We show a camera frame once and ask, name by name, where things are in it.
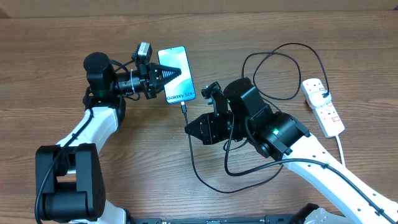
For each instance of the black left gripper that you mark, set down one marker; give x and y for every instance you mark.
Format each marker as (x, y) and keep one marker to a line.
(154, 71)

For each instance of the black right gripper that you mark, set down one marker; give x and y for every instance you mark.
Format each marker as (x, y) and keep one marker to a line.
(212, 136)

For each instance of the blue Galaxy smartphone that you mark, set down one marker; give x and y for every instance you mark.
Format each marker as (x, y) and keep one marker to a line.
(181, 88)

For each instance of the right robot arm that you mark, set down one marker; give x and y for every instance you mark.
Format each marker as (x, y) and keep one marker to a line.
(240, 112)

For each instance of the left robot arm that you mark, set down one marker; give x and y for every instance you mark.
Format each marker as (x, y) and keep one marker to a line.
(69, 181)

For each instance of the white charger plug adapter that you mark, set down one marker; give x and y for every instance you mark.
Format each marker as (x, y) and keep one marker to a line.
(317, 99)

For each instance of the white power strip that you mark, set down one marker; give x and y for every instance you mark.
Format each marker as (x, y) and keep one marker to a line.
(327, 116)

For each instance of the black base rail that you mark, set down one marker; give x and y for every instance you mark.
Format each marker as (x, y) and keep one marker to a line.
(267, 219)

